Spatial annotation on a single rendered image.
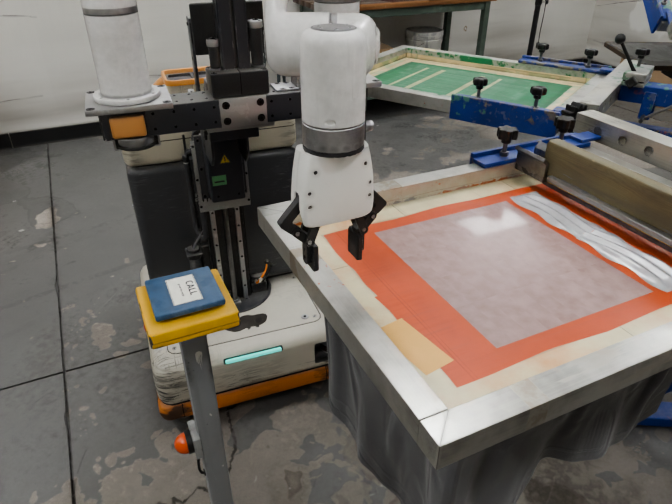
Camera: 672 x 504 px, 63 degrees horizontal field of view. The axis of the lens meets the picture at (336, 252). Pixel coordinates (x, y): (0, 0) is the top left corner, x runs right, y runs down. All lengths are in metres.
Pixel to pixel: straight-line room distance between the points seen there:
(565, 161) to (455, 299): 0.44
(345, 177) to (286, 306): 1.29
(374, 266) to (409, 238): 0.11
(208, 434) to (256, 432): 0.88
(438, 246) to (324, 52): 0.46
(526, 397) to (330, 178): 0.34
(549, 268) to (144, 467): 1.38
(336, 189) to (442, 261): 0.31
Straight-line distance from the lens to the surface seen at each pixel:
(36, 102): 4.54
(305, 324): 1.85
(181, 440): 1.05
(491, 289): 0.88
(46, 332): 2.53
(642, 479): 2.01
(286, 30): 0.70
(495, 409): 0.64
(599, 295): 0.92
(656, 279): 1.00
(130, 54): 1.14
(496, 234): 1.03
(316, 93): 0.63
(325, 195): 0.68
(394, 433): 0.97
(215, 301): 0.82
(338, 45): 0.61
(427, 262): 0.92
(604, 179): 1.12
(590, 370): 0.73
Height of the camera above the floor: 1.45
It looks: 32 degrees down
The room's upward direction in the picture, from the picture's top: straight up
